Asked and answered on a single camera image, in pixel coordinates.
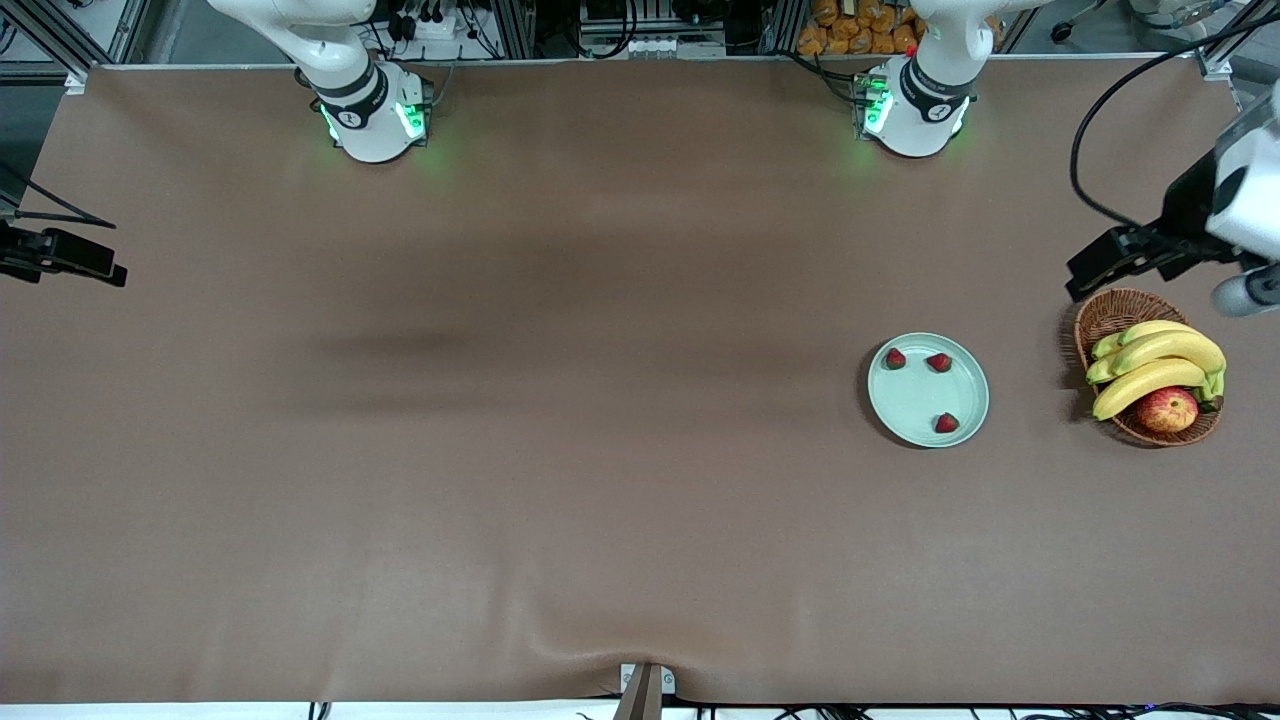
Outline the pale green round plate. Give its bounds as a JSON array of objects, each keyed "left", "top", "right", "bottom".
[{"left": 867, "top": 332, "right": 991, "bottom": 450}]

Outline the brown wicker basket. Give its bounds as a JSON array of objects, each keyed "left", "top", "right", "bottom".
[{"left": 1074, "top": 288, "right": 1223, "bottom": 448}]

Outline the yellow banana bunch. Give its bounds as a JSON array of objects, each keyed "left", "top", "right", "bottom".
[{"left": 1086, "top": 320, "right": 1227, "bottom": 422}]

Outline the red apple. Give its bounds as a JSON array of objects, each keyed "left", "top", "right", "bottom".
[{"left": 1136, "top": 386, "right": 1200, "bottom": 434}]

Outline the orange snack bag pile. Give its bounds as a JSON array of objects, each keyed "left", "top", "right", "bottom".
[{"left": 797, "top": 0, "right": 926, "bottom": 57}]

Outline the white power strip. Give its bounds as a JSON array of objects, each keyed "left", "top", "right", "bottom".
[{"left": 398, "top": 5, "right": 458, "bottom": 41}]

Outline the brown table cloth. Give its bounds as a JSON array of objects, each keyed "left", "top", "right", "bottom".
[{"left": 0, "top": 55, "right": 1280, "bottom": 706}]

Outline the white connector block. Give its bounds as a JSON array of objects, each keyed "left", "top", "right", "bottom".
[{"left": 628, "top": 38, "right": 726, "bottom": 59}]

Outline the aluminium frame beam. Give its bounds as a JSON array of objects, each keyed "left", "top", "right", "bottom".
[
  {"left": 1195, "top": 0, "right": 1280, "bottom": 81},
  {"left": 35, "top": 0, "right": 151, "bottom": 79}
]

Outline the aluminium frame post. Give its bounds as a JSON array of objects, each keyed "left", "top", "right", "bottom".
[
  {"left": 495, "top": 0, "right": 536, "bottom": 59},
  {"left": 765, "top": 0, "right": 806, "bottom": 56}
]

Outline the grey metal mount bracket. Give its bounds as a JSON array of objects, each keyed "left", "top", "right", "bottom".
[{"left": 618, "top": 663, "right": 677, "bottom": 720}]

